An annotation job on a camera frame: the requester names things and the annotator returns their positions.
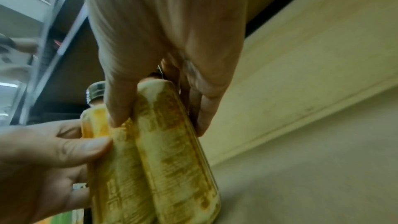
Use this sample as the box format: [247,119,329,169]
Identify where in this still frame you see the person's right hand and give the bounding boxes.
[80,0,250,137]

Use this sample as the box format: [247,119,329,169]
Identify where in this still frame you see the wooden shelf with black frame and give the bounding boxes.
[9,0,398,224]

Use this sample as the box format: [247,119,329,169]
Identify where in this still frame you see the yellow jar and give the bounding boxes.
[133,70,222,224]
[80,81,156,224]

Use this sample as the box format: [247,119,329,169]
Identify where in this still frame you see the green shampoo bottles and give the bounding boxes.
[43,209,86,224]

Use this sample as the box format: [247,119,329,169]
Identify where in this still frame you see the person's left hand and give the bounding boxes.
[0,119,114,224]

